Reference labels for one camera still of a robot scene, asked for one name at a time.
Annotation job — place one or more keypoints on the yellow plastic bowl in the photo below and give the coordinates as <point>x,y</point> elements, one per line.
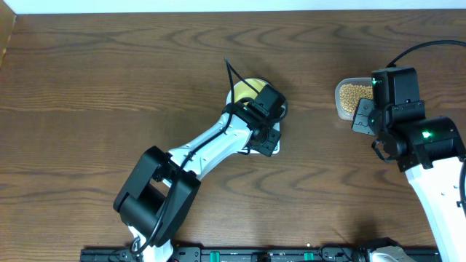
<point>242,90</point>

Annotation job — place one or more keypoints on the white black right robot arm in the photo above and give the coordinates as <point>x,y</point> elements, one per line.
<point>429,151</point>

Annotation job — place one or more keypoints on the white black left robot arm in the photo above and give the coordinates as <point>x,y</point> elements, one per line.
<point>159,192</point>

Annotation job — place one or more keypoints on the clear plastic soybean container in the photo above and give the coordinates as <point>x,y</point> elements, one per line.
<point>348,94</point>

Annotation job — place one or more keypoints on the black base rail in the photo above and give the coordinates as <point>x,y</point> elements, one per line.
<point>196,254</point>

